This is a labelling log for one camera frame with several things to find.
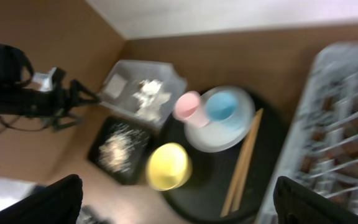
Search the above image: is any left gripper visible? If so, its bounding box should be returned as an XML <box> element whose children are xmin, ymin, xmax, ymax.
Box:
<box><xmin>23</xmin><ymin>67</ymin><xmax>100</xmax><ymax>131</ymax></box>

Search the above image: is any grey plastic dishwasher rack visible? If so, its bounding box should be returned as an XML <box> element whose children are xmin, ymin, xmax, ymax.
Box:
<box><xmin>256</xmin><ymin>41</ymin><xmax>358</xmax><ymax>224</ymax></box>

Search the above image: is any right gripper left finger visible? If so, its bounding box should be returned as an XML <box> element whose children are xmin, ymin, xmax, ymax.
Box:
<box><xmin>0</xmin><ymin>174</ymin><xmax>83</xmax><ymax>224</ymax></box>

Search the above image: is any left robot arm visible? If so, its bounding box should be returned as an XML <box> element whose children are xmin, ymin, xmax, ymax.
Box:
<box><xmin>0</xmin><ymin>44</ymin><xmax>100</xmax><ymax>134</ymax></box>

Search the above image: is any clear plastic waste bin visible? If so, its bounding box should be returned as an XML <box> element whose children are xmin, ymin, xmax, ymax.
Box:
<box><xmin>99</xmin><ymin>60</ymin><xmax>187</xmax><ymax>129</ymax></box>

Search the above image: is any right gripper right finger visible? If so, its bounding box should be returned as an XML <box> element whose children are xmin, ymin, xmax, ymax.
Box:
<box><xmin>273</xmin><ymin>176</ymin><xmax>358</xmax><ymax>224</ymax></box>

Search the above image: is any food scraps pile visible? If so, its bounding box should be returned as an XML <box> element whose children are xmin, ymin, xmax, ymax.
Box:
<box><xmin>98</xmin><ymin>123</ymin><xmax>150</xmax><ymax>173</ymax></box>

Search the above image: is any blue plastic cup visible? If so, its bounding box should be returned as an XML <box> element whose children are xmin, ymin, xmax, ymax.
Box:
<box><xmin>205</xmin><ymin>91</ymin><xmax>244</xmax><ymax>130</ymax></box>

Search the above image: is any pink plastic cup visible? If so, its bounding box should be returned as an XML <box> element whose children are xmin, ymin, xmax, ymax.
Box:
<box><xmin>173</xmin><ymin>91</ymin><xmax>209</xmax><ymax>128</ymax></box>

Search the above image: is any white tissue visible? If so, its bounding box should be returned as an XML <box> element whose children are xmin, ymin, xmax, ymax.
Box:
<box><xmin>132</xmin><ymin>80</ymin><xmax>172</xmax><ymax>123</ymax></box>

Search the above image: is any black round serving tray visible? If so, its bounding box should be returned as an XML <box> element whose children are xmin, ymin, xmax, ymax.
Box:
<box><xmin>159</xmin><ymin>93</ymin><xmax>288</xmax><ymax>223</ymax></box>

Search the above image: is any wooden chopstick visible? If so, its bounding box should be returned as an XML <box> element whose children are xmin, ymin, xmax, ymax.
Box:
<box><xmin>220</xmin><ymin>108</ymin><xmax>264</xmax><ymax>217</ymax></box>
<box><xmin>231</xmin><ymin>133</ymin><xmax>257</xmax><ymax>212</ymax></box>

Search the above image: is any grey round plate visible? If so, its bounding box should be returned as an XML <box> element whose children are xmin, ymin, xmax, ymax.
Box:
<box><xmin>184</xmin><ymin>86</ymin><xmax>255</xmax><ymax>152</ymax></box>

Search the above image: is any yellow bowl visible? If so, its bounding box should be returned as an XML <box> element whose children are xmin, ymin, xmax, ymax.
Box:
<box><xmin>145</xmin><ymin>142</ymin><xmax>193</xmax><ymax>191</ymax></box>

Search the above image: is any black rectangular tray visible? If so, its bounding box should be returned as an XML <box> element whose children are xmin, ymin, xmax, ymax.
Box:
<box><xmin>87</xmin><ymin>116</ymin><xmax>153</xmax><ymax>185</ymax></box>

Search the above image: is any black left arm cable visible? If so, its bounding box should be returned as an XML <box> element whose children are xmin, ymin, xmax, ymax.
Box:
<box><xmin>0</xmin><ymin>113</ymin><xmax>55</xmax><ymax>138</ymax></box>

